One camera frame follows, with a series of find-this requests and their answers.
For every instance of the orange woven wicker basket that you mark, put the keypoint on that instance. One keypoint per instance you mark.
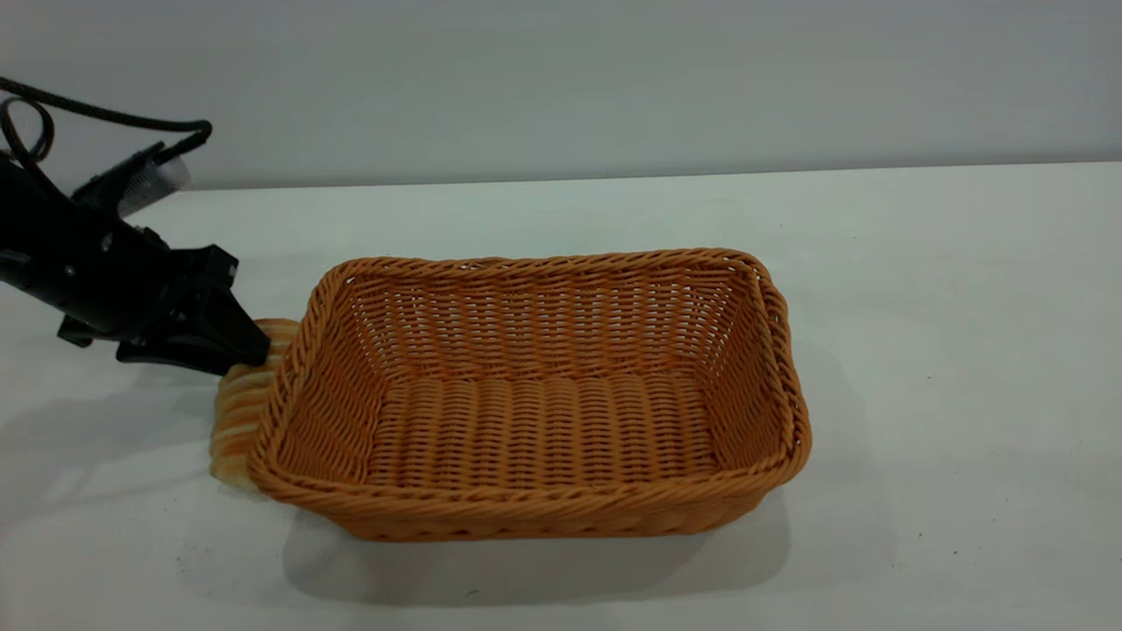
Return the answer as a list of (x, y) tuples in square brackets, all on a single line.
[(526, 421)]

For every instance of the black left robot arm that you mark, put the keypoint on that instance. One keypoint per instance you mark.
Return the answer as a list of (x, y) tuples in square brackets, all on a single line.
[(22, 237)]

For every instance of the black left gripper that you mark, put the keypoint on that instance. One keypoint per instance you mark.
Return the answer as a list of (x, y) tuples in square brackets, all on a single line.
[(114, 280)]

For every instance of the striped long bread roll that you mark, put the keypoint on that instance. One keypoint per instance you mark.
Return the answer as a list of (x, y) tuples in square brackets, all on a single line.
[(237, 421)]

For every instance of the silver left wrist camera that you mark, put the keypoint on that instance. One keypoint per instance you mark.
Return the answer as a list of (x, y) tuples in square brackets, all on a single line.
[(140, 184)]

